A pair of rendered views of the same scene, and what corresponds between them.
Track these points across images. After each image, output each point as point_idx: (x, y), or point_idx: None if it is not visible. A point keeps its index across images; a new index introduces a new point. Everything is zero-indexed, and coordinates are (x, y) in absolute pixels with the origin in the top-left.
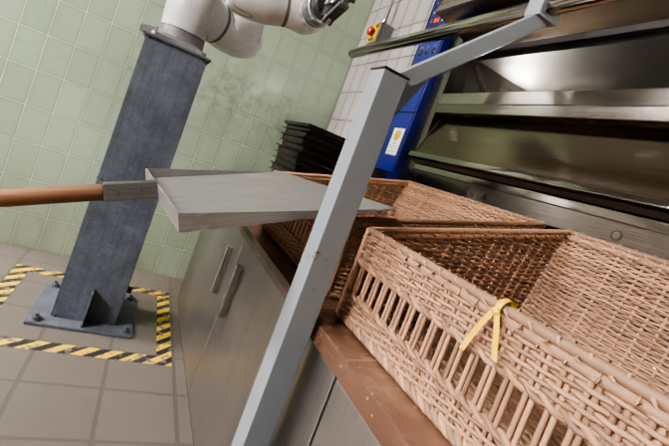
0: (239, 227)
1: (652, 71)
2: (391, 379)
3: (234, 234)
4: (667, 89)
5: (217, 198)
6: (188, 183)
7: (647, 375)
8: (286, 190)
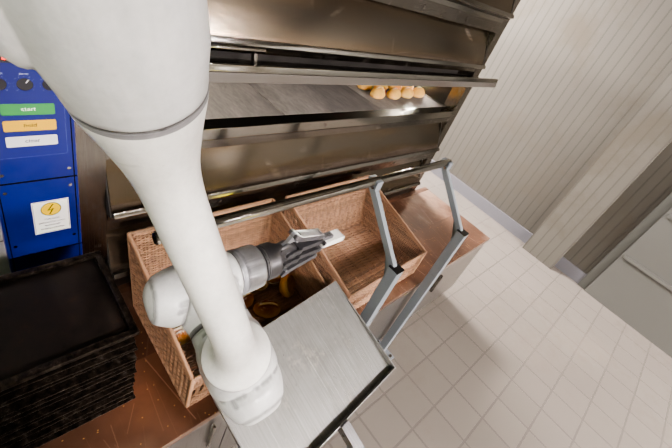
0: (219, 413)
1: None
2: (366, 302)
3: (201, 426)
4: (313, 122)
5: (336, 379)
6: (290, 432)
7: (323, 221)
8: (303, 342)
